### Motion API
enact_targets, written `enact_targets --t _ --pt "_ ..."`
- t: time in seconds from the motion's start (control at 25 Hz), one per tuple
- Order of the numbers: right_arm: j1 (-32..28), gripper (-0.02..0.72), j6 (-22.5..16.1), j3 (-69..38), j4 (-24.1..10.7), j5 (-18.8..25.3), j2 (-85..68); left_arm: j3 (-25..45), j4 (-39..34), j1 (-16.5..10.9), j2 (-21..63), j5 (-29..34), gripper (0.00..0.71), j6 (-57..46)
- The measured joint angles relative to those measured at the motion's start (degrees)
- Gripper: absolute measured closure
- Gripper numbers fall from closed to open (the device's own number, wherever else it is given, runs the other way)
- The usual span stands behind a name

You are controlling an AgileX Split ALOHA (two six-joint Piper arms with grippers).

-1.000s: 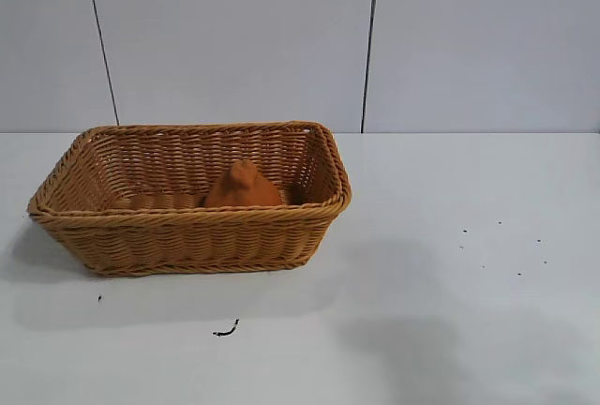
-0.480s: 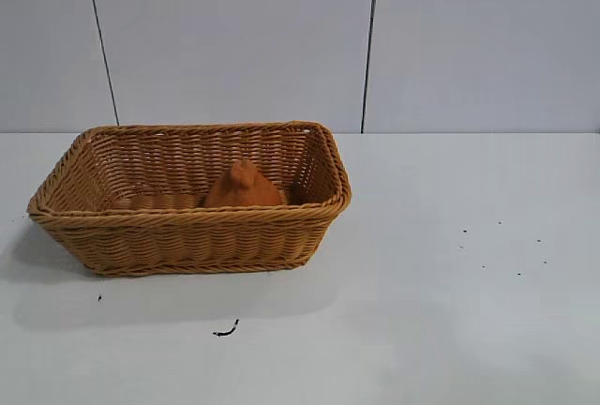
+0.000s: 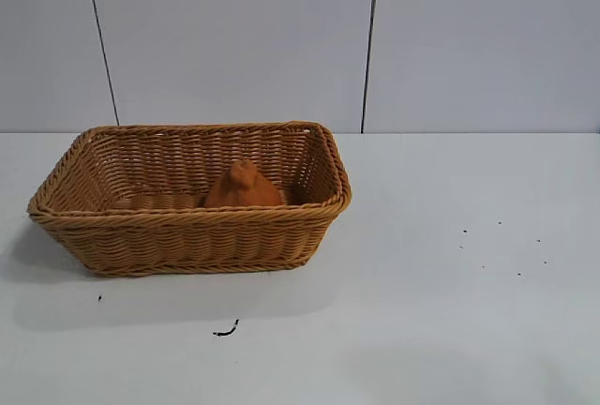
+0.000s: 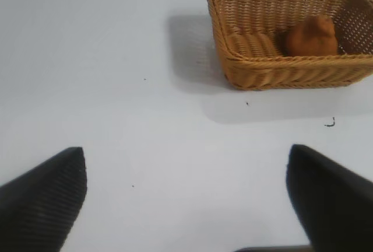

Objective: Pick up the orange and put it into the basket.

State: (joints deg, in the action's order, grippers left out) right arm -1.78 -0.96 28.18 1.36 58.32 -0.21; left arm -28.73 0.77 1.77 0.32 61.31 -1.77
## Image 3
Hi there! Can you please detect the orange-brown bread roll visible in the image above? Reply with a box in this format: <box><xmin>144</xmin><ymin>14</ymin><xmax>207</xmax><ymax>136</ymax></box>
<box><xmin>202</xmin><ymin>158</ymin><xmax>284</xmax><ymax>209</ymax></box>

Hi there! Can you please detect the brown woven wicker basket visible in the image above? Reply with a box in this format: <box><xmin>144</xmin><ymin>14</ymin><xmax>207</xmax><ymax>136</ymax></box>
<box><xmin>26</xmin><ymin>119</ymin><xmax>353</xmax><ymax>278</ymax></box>

